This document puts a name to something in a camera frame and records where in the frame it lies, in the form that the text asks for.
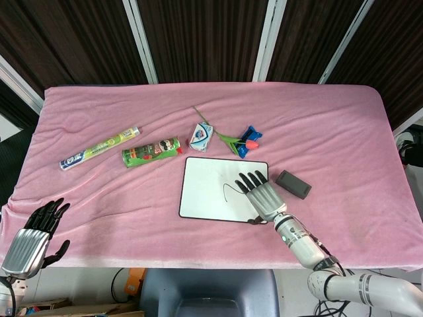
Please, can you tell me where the pink table cloth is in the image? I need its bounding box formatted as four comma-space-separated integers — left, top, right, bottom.
0, 83, 423, 272

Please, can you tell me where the orange object under table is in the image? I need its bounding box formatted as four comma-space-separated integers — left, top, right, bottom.
124, 267, 147, 295

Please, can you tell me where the cardboard box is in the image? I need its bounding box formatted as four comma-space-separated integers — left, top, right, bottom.
15, 298, 145, 317

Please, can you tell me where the artificial tulip flower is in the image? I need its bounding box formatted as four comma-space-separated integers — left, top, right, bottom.
193, 106, 260, 155

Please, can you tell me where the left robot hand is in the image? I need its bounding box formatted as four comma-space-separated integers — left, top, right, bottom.
1, 197, 71, 280

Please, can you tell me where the white blue soap box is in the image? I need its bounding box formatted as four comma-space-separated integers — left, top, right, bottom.
187, 122, 215, 153

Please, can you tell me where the blue clip toy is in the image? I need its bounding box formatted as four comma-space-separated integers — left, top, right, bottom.
235, 125, 263, 160

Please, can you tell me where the green plastic wrap roll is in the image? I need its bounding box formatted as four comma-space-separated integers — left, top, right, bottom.
59, 126, 142, 172

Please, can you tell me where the black cable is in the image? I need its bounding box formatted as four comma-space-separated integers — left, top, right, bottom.
110, 267, 130, 303

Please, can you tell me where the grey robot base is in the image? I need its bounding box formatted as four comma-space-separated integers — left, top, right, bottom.
139, 267, 278, 317

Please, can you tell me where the dark grey board eraser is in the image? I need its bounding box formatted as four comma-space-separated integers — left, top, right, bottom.
275, 169, 313, 199

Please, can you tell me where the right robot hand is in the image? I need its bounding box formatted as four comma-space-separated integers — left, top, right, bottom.
233, 170, 288, 226

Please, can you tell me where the white drawing board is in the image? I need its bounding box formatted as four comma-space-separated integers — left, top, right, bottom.
178, 156, 270, 224

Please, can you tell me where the green Pringles can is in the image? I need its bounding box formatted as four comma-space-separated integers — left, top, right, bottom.
121, 136, 184, 169

